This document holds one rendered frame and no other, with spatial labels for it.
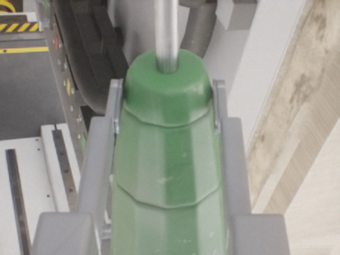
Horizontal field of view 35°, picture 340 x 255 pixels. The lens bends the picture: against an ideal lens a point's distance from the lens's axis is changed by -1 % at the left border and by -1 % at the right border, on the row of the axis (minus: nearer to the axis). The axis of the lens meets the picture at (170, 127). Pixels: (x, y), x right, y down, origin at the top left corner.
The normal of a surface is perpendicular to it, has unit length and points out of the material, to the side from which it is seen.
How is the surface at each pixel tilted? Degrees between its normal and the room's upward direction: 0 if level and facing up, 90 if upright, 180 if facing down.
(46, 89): 0
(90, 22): 90
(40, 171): 90
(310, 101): 44
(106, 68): 90
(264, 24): 0
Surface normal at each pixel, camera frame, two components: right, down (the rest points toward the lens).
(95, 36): 0.17, -0.70
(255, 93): 0.30, 0.71
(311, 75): -0.89, 0.09
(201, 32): 0.04, 0.79
